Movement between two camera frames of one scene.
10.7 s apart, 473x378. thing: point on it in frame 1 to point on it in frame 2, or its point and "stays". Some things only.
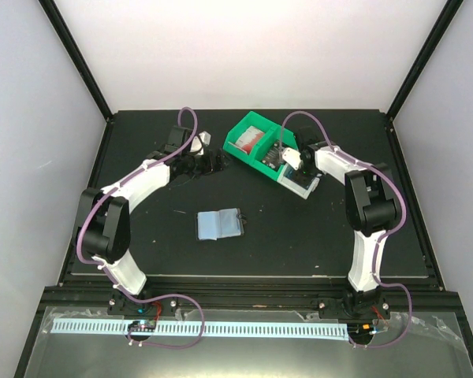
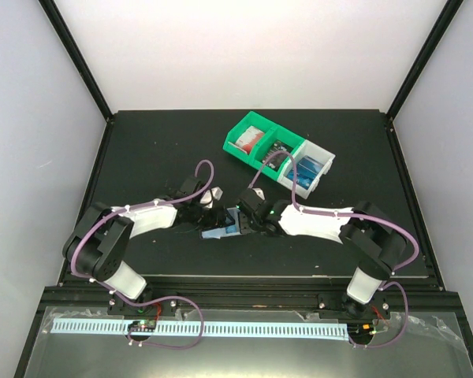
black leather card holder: [211, 225] stays
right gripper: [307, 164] to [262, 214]
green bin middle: [270, 156] stays
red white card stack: [250, 139] stays
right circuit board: [360, 332] stays
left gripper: [210, 166] to [217, 219]
